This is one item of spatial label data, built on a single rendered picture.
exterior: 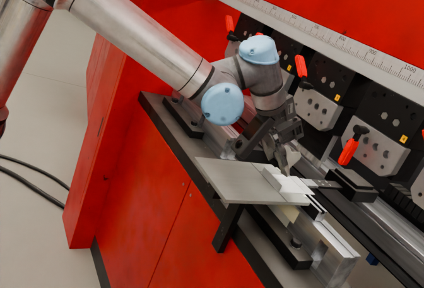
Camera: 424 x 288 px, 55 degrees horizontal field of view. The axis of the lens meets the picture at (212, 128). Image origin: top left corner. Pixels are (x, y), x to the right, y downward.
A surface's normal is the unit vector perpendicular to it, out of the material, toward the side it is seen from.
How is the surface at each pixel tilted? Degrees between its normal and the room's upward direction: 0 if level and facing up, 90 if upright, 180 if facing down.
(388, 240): 90
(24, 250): 0
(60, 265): 0
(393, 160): 90
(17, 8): 90
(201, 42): 90
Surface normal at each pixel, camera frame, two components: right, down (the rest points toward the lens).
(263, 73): 0.14, 0.59
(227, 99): 0.06, 0.39
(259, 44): -0.26, -0.75
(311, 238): -0.83, -0.12
